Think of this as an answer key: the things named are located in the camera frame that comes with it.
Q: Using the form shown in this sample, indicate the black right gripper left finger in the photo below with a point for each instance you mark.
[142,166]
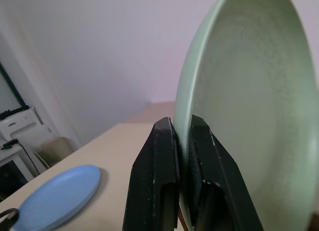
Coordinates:
[152,176]

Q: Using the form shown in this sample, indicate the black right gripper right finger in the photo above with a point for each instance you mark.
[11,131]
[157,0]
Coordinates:
[219,181]

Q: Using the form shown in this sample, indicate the green plate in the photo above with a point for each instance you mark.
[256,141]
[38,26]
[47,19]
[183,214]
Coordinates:
[254,96]

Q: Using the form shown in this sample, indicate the blue plate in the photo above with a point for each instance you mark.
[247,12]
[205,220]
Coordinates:
[59,198]

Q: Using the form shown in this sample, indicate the beige bin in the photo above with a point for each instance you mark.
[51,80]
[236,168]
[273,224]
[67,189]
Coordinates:
[56,148]

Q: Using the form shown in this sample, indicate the white machine in background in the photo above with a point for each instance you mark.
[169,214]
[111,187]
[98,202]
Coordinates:
[15,163]

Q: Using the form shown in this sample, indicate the white appliance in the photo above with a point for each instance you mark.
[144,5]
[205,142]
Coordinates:
[22,125]

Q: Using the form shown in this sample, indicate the dark framed window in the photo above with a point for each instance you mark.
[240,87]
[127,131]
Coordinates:
[8,88]

